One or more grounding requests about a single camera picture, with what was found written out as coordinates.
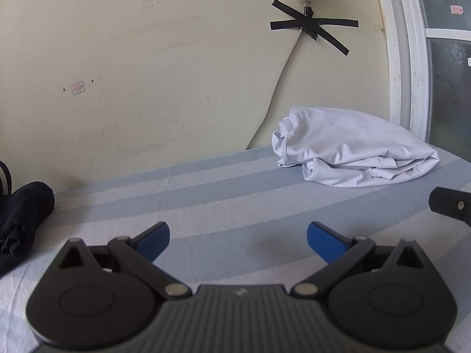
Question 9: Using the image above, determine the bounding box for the white shirt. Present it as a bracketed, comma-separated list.
[271, 106, 441, 189]

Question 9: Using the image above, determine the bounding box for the grey power cable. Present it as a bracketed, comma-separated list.
[245, 31, 304, 151]

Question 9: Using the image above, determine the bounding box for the frosted window glass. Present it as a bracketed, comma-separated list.
[411, 0, 471, 164]

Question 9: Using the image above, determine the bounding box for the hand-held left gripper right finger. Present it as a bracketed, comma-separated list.
[291, 221, 435, 299]

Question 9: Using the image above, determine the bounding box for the white window frame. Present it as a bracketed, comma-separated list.
[371, 0, 471, 144]

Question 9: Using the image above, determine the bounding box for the blue striped bed sheet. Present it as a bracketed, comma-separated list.
[0, 143, 471, 353]

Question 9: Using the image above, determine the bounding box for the black garment with white stripe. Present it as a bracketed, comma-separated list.
[0, 160, 14, 196]

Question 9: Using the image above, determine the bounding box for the black tape cross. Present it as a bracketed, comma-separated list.
[270, 0, 360, 57]

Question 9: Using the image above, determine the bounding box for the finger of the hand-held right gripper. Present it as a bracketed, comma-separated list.
[429, 187, 471, 227]

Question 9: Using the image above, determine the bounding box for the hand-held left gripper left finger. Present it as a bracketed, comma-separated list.
[40, 222, 193, 299]

